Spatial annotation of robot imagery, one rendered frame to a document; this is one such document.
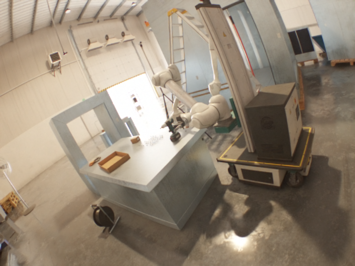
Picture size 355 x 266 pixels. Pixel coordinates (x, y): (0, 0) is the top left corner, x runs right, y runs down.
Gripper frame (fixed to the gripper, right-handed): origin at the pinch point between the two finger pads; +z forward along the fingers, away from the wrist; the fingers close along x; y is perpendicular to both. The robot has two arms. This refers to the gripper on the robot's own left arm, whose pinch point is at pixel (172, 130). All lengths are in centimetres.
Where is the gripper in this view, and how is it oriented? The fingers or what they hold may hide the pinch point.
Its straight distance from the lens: 185.1
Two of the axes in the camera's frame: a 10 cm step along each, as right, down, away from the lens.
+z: -5.8, 5.0, -6.5
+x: -7.1, 0.7, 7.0
